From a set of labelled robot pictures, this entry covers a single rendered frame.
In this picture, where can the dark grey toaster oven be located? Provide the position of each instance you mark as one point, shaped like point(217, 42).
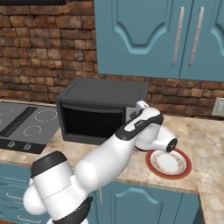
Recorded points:
point(105, 92)

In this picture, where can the blue wall cupboard door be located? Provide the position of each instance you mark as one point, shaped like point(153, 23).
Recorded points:
point(140, 35)
point(210, 40)

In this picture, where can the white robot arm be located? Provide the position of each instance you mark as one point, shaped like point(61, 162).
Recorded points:
point(102, 163)

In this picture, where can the blue base cupboard door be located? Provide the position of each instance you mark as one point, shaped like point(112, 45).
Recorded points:
point(143, 207)
point(106, 211)

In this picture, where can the grey toaster oven knob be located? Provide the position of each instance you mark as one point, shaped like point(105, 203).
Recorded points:
point(131, 113)

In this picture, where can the blue drawer front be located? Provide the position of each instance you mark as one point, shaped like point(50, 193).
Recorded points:
point(10, 189)
point(13, 173)
point(11, 214)

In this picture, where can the white wall socket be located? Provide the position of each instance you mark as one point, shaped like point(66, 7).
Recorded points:
point(219, 107)

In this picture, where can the white plate with red rim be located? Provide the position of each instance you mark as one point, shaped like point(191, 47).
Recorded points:
point(169, 163)

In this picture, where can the black extractor hood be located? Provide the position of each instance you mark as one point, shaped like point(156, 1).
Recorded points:
point(32, 2)

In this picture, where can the black hob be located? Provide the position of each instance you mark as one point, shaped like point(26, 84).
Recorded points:
point(43, 128)

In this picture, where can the round hob knob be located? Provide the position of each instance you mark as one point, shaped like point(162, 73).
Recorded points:
point(11, 143)
point(26, 146)

